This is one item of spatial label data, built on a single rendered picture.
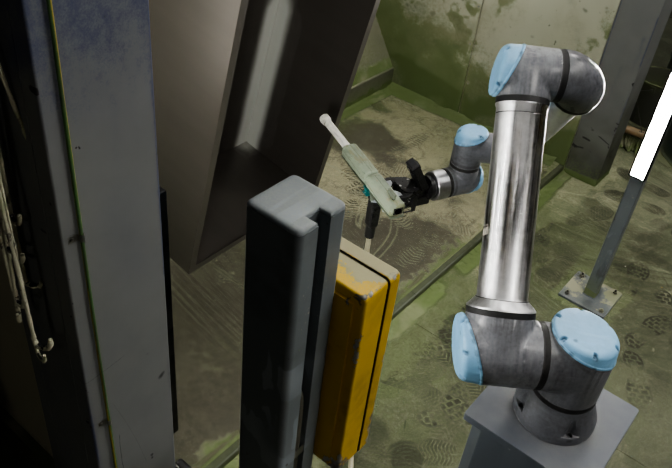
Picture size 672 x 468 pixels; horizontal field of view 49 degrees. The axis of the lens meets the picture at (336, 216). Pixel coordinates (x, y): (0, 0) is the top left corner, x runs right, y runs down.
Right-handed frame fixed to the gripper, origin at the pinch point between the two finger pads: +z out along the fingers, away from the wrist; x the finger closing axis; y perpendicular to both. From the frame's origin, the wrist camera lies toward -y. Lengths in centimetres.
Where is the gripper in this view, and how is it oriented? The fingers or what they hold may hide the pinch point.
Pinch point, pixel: (372, 193)
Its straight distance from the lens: 210.4
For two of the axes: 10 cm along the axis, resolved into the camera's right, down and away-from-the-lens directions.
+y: -1.3, 7.5, 6.5
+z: -8.9, 2.0, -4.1
